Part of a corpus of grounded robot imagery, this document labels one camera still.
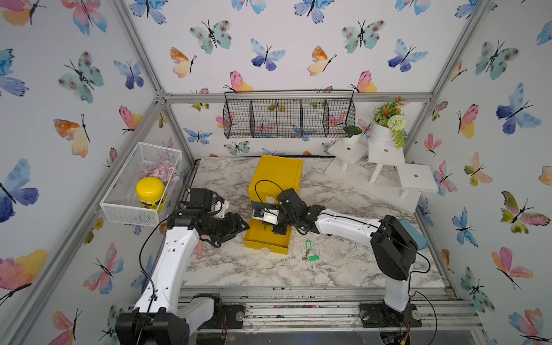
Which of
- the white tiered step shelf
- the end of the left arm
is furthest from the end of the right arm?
the white tiered step shelf

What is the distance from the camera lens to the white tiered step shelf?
934 millimetres

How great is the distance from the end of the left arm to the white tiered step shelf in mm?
603

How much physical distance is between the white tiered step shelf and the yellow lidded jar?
0.76 metres

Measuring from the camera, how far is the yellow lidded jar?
646 mm

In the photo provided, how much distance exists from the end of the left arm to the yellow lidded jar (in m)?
0.12

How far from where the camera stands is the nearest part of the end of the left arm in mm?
523
